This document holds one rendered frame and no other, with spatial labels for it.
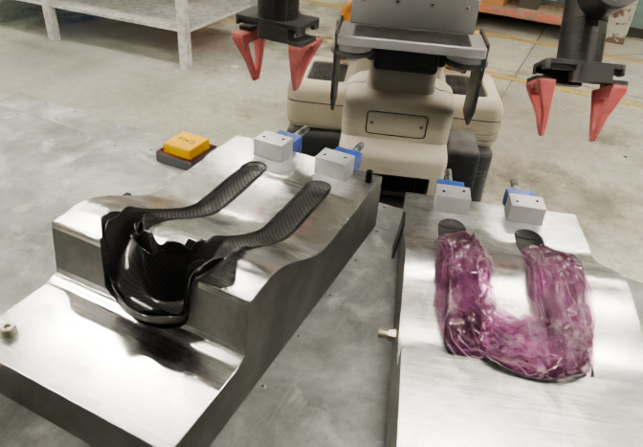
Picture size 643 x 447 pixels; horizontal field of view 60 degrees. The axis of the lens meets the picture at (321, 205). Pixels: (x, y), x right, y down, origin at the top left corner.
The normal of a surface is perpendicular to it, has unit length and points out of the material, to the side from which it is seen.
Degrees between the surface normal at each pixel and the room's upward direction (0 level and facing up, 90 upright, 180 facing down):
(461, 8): 90
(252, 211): 2
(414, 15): 90
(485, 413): 0
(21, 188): 0
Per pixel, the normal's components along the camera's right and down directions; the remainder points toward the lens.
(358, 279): 0.07, -0.84
